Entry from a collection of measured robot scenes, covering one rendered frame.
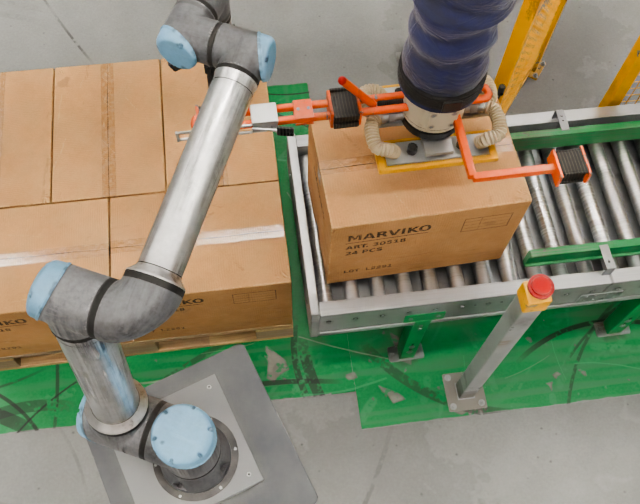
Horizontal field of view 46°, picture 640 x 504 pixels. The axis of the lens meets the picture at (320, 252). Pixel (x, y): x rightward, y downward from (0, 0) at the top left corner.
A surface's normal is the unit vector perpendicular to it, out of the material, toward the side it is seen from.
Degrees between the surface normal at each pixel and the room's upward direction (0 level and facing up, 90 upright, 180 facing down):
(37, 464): 0
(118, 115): 0
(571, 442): 0
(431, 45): 68
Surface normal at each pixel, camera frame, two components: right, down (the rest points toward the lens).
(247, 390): 0.03, -0.44
